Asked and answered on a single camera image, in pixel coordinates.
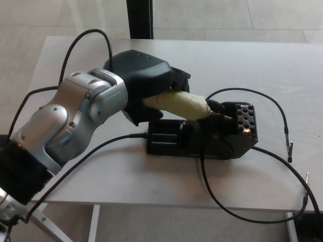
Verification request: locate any black robot wrist cable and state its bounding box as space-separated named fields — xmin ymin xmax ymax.
xmin=59 ymin=29 xmax=113 ymax=85

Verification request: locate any black vertical pillar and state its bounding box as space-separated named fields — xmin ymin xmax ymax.
xmin=128 ymin=0 xmax=154 ymax=40

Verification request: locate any black soldering iron cable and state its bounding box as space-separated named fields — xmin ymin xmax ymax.
xmin=7 ymin=86 xmax=148 ymax=224

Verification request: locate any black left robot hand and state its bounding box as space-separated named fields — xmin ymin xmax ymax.
xmin=102 ymin=49 xmax=191 ymax=127

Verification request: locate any thin black alligator clip lead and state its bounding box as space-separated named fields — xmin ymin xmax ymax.
xmin=205 ymin=87 xmax=294 ymax=163
xmin=198 ymin=148 xmax=310 ymax=224

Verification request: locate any thick black power cable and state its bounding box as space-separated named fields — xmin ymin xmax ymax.
xmin=251 ymin=147 xmax=322 ymax=221

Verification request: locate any white metal table frame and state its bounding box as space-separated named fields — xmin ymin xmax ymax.
xmin=25 ymin=203 xmax=299 ymax=242

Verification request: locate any black soldering iron stand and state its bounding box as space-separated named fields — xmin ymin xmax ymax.
xmin=146 ymin=101 xmax=259 ymax=160

